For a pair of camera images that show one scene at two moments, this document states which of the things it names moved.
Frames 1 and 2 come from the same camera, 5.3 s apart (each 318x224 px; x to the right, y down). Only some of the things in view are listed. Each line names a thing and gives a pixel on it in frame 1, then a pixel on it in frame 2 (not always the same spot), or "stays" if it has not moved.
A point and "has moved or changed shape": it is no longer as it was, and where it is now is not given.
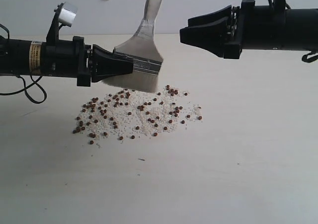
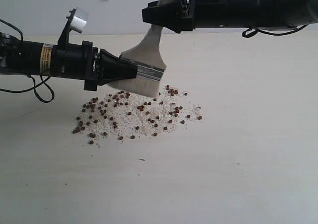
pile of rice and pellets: (127, 113) stays
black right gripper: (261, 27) -> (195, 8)
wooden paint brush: (143, 48) has moved or changed shape
